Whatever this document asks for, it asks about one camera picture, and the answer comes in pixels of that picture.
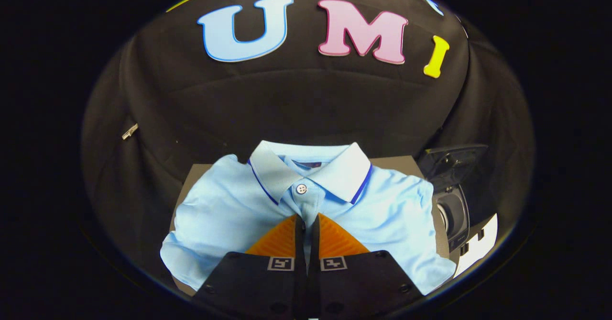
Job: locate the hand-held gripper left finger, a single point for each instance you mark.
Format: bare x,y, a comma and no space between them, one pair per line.
267,291

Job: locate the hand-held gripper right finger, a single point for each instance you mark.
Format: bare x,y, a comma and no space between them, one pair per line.
349,291

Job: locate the light blue polo shirt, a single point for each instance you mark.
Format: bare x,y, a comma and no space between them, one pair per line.
220,215

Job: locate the dark washing machine lid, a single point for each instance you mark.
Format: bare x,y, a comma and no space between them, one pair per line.
454,164

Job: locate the black backdrop cloth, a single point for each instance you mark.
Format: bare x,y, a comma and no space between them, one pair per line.
287,104

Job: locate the white clip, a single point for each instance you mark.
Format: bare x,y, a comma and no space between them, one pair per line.
129,131

